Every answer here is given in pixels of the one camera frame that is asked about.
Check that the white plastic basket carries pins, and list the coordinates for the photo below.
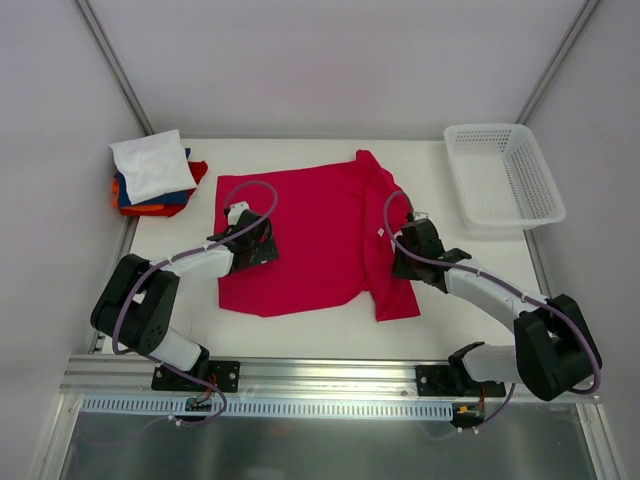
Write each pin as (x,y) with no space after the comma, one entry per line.
(501,179)

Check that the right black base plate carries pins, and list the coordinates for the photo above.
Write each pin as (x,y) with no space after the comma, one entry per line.
(447,380)

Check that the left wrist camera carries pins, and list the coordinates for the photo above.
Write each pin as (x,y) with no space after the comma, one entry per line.
(234,212)

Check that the white slotted cable duct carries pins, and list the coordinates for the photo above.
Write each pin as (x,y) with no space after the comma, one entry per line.
(439,411)

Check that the white folded t shirt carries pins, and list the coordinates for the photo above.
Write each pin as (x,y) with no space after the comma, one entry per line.
(127,149)

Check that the aluminium mounting rail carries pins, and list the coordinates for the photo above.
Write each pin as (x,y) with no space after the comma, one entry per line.
(326,379)

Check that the pink red t shirt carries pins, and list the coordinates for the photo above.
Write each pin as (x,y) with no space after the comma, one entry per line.
(328,224)

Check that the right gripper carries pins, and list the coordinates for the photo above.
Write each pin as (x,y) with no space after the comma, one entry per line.
(405,267)

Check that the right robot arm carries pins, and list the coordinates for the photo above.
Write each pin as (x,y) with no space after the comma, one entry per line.
(553,350)

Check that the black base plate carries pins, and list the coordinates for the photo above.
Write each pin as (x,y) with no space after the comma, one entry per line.
(447,380)
(223,374)

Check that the blue folded t shirt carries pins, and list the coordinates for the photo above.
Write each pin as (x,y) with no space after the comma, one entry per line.
(122,192)

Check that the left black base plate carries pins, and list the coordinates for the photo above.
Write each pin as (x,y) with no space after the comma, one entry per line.
(223,374)

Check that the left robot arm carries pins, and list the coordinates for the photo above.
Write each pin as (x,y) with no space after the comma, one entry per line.
(136,305)

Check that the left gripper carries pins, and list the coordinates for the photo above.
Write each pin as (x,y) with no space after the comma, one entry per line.
(263,248)

